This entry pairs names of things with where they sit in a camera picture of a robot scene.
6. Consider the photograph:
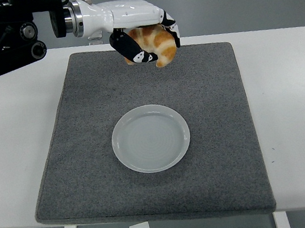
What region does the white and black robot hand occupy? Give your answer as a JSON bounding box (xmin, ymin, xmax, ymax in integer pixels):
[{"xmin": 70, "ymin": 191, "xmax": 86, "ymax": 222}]
[{"xmin": 77, "ymin": 0, "xmax": 185, "ymax": 73}]

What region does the golden brown croissant bread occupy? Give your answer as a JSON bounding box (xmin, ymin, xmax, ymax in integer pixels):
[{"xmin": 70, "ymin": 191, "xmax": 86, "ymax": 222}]
[{"xmin": 120, "ymin": 22, "xmax": 179, "ymax": 73}]

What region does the pale grey round plate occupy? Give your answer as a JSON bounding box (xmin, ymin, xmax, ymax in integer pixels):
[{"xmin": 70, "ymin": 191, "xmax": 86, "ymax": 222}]
[{"xmin": 107, "ymin": 98, "xmax": 195, "ymax": 179}]

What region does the grey felt mat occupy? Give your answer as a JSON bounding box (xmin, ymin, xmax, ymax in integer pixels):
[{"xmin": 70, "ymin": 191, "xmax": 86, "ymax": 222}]
[{"xmin": 12, "ymin": 27, "xmax": 278, "ymax": 228}]

